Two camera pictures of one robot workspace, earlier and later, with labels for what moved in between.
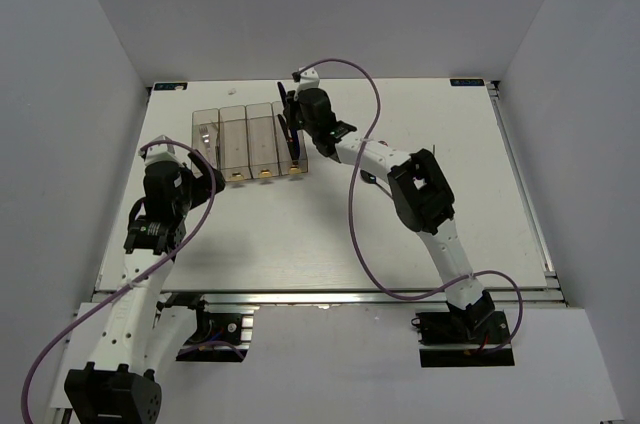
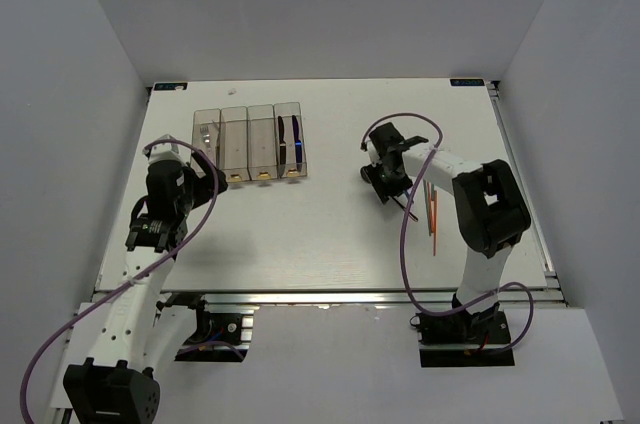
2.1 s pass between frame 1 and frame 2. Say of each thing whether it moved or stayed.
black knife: moved
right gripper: moved
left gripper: stayed
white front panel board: stayed
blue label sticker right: stayed
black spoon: stayed
